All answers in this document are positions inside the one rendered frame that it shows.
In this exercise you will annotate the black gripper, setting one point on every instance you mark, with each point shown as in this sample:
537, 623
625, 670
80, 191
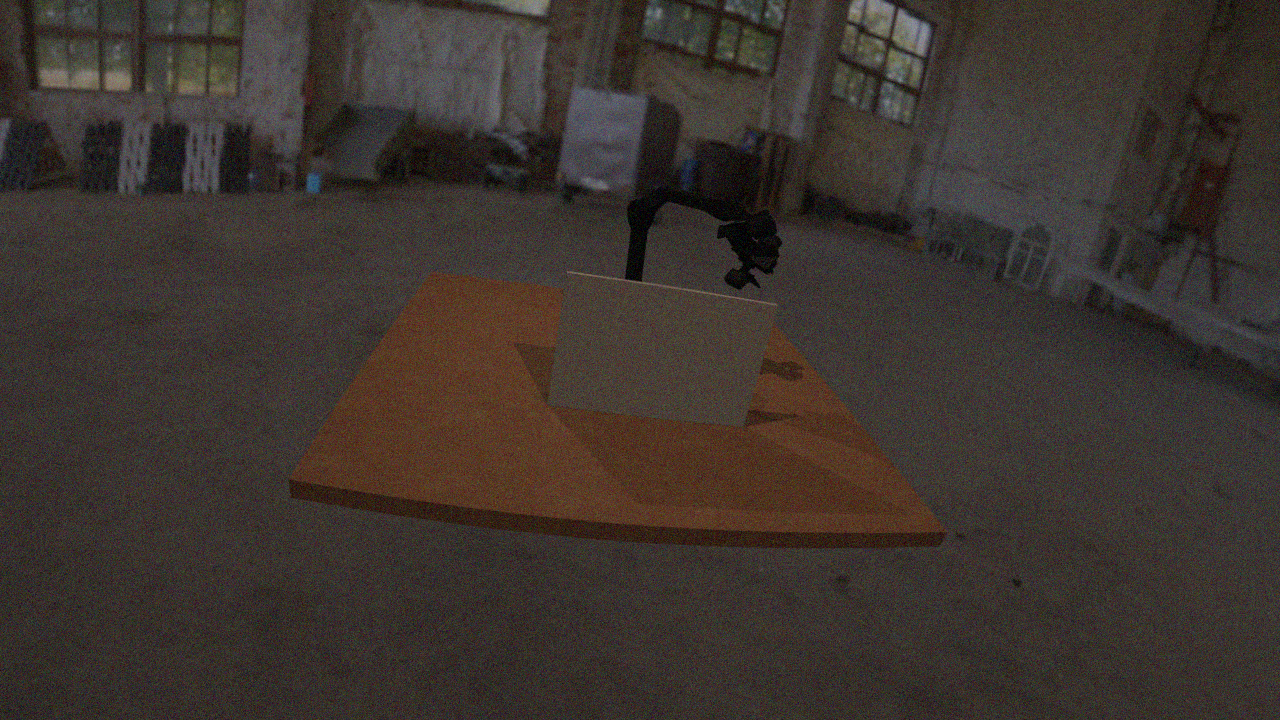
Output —
741, 277

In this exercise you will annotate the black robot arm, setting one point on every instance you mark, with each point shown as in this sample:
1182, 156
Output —
641, 213

